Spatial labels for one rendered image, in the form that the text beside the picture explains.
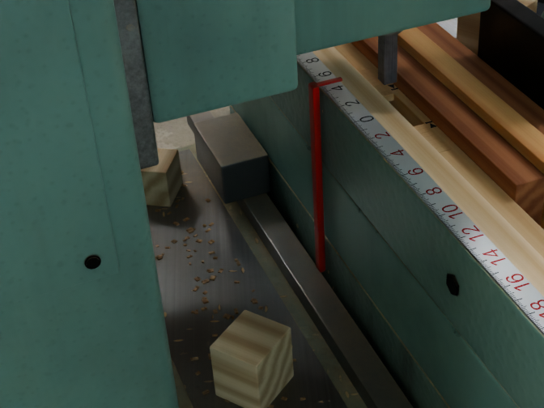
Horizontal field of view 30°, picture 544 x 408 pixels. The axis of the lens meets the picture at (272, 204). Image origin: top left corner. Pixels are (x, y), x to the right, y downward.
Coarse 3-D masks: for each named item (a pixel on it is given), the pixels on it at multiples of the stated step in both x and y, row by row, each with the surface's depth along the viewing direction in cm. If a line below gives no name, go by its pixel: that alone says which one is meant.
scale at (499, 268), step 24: (312, 72) 63; (336, 96) 61; (360, 120) 58; (384, 144) 56; (408, 168) 54; (432, 192) 52; (456, 216) 50; (480, 240) 49; (480, 264) 48; (504, 264) 47; (504, 288) 46; (528, 288) 46; (528, 312) 45
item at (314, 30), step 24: (312, 0) 54; (336, 0) 55; (360, 0) 55; (384, 0) 56; (408, 0) 56; (432, 0) 57; (456, 0) 58; (480, 0) 58; (312, 24) 55; (336, 24) 55; (360, 24) 56; (384, 24) 57; (408, 24) 57; (312, 48) 56
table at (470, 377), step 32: (448, 32) 79; (256, 128) 78; (288, 128) 70; (288, 160) 72; (352, 224) 63; (352, 256) 64; (384, 256) 59; (384, 288) 60; (416, 288) 56; (416, 320) 57; (448, 320) 53; (416, 352) 58; (448, 352) 54; (448, 384) 55; (480, 384) 51
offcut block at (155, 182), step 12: (168, 156) 79; (144, 168) 78; (156, 168) 78; (168, 168) 78; (180, 168) 81; (144, 180) 78; (156, 180) 78; (168, 180) 78; (180, 180) 81; (144, 192) 79; (156, 192) 79; (168, 192) 78; (156, 204) 79; (168, 204) 79
